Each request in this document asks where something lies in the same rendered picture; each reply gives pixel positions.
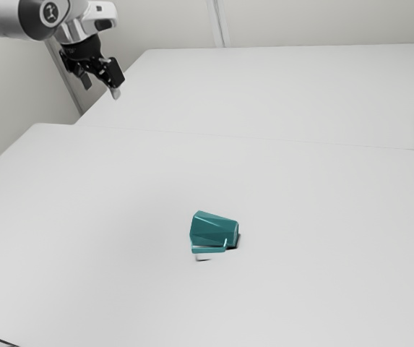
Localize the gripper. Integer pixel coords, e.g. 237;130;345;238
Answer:
59;35;126;101

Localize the teal faceted mug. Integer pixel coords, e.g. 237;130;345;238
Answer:
189;210;241;254

